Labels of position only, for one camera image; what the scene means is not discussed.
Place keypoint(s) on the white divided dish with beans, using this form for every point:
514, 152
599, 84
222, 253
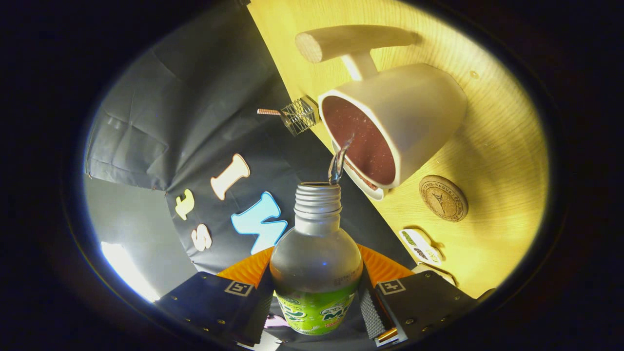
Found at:
420, 246

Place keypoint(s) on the wooden table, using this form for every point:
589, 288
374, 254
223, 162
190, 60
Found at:
507, 146

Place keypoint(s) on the clear juice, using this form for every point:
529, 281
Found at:
338, 163

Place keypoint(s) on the white oval plate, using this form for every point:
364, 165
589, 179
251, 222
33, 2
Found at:
370, 191

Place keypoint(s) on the round cork coaster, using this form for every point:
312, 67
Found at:
443, 198

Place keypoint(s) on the pink striped straw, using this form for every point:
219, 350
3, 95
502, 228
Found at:
269, 111

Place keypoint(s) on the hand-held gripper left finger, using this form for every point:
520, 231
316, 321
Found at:
256, 317

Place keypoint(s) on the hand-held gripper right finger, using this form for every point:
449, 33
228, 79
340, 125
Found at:
373, 312

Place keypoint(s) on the silver bottle with green label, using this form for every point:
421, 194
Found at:
316, 258

